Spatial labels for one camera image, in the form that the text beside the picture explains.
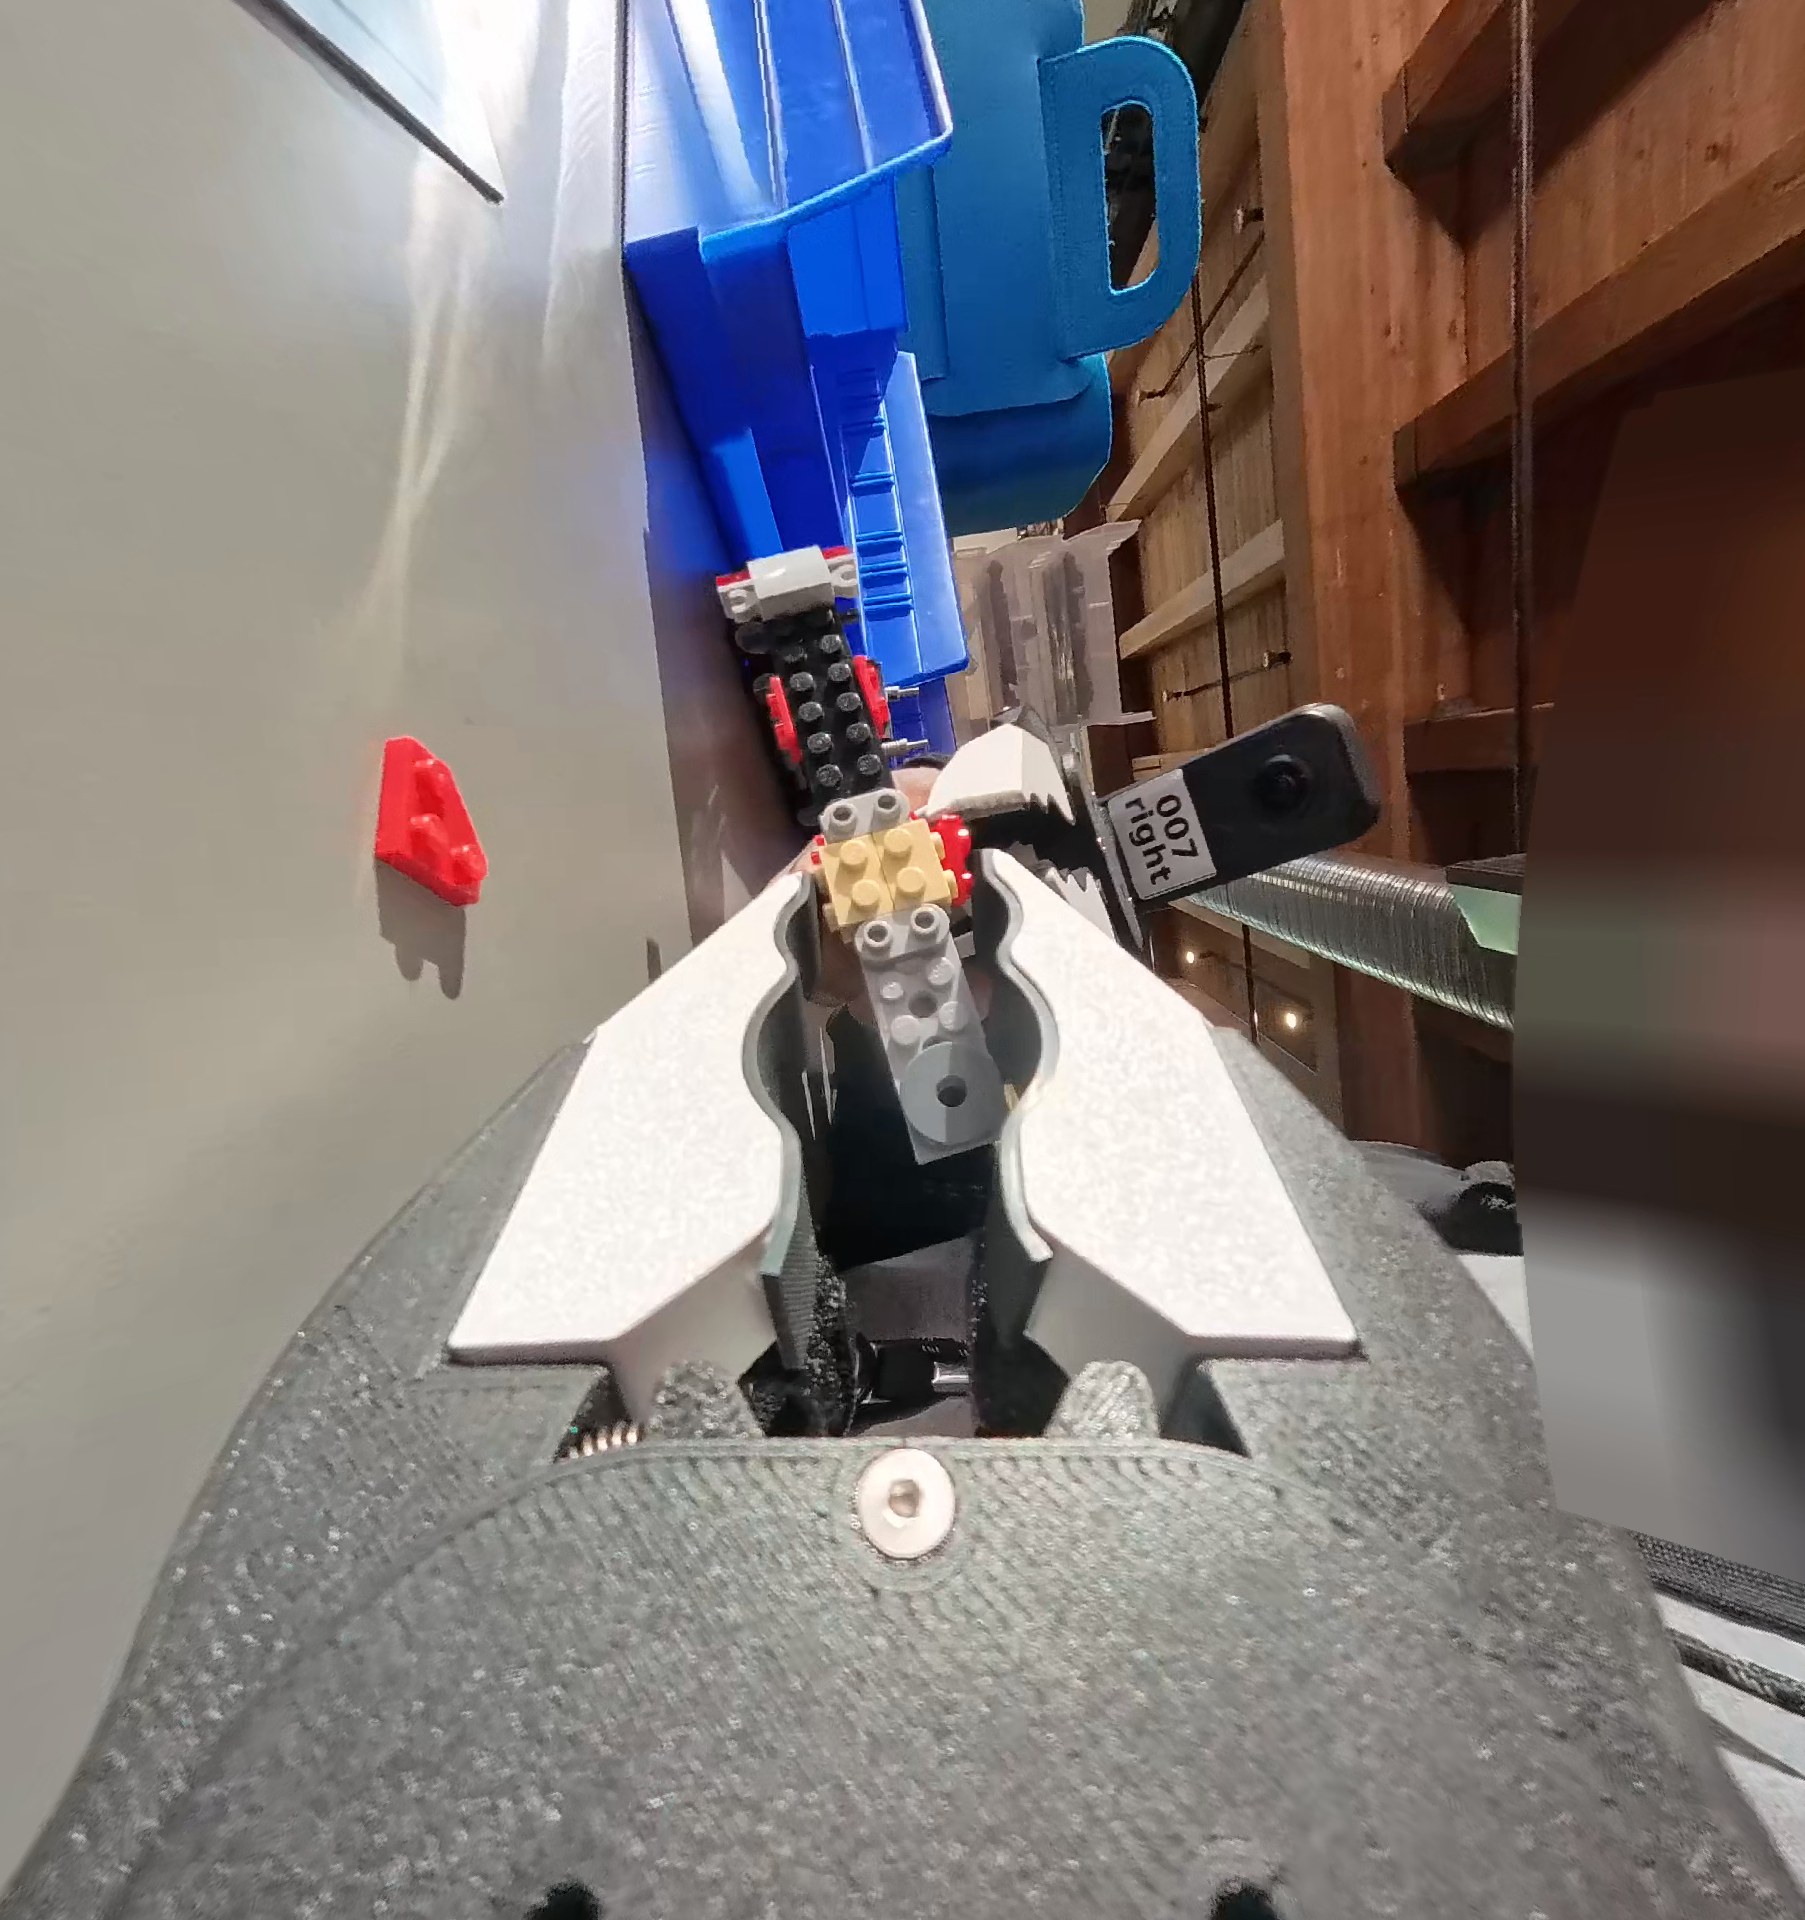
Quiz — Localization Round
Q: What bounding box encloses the black cloth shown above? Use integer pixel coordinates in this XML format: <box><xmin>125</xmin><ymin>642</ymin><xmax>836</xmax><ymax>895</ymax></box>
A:
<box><xmin>1419</xmin><ymin>1155</ymin><xmax>1528</xmax><ymax>1256</ymax></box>

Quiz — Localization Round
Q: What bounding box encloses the black braided cord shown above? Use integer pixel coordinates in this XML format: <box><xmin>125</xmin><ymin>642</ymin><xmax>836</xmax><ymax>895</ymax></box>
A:
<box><xmin>1628</xmin><ymin>1532</ymin><xmax>1805</xmax><ymax>1746</ymax></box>

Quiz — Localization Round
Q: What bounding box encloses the blue plastic bin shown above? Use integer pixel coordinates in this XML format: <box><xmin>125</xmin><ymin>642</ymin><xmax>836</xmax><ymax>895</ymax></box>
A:
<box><xmin>621</xmin><ymin>0</ymin><xmax>975</xmax><ymax>843</ymax></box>
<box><xmin>699</xmin><ymin>0</ymin><xmax>956</xmax><ymax>347</ymax></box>

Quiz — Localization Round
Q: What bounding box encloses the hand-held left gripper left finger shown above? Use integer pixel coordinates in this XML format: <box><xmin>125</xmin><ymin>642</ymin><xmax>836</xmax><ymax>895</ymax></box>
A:
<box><xmin>449</xmin><ymin>869</ymin><xmax>829</xmax><ymax>1427</ymax></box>

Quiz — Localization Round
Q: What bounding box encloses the teal carry case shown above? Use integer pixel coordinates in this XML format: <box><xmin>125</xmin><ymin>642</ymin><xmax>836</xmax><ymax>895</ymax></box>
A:
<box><xmin>902</xmin><ymin>0</ymin><xmax>1202</xmax><ymax>530</ymax></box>

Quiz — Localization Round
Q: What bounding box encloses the clear plastic parts box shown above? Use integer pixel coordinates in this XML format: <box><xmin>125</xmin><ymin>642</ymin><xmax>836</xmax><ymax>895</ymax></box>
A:
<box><xmin>958</xmin><ymin>517</ymin><xmax>1147</xmax><ymax>756</ymax></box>

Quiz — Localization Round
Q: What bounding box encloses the silver ventilation duct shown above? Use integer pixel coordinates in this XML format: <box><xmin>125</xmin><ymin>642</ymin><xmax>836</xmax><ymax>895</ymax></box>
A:
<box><xmin>1191</xmin><ymin>852</ymin><xmax>1523</xmax><ymax>1033</ymax></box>

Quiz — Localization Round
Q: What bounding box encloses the toy brick instruction booklet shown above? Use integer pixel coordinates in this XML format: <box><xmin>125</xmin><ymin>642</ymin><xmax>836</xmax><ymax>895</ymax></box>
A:
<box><xmin>264</xmin><ymin>0</ymin><xmax>508</xmax><ymax>204</ymax></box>

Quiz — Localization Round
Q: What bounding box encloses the long toy brick assembly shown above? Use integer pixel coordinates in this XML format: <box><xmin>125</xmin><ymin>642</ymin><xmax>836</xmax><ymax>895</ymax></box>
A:
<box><xmin>713</xmin><ymin>547</ymin><xmax>1018</xmax><ymax>1166</ymax></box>

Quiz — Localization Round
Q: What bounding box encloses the red wedge toy plate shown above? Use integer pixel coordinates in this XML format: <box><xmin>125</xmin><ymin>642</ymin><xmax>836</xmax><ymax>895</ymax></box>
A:
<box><xmin>374</xmin><ymin>735</ymin><xmax>491</xmax><ymax>911</ymax></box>

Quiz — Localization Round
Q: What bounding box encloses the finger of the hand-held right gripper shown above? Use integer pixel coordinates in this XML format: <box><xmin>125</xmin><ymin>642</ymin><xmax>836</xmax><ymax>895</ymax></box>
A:
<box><xmin>1044</xmin><ymin>861</ymin><xmax>1147</xmax><ymax>961</ymax></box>
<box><xmin>935</xmin><ymin>723</ymin><xmax>1068</xmax><ymax>827</ymax></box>

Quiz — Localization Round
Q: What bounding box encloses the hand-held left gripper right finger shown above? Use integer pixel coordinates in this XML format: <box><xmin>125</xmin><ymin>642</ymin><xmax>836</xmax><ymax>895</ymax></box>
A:
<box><xmin>974</xmin><ymin>852</ymin><xmax>1365</xmax><ymax>1433</ymax></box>

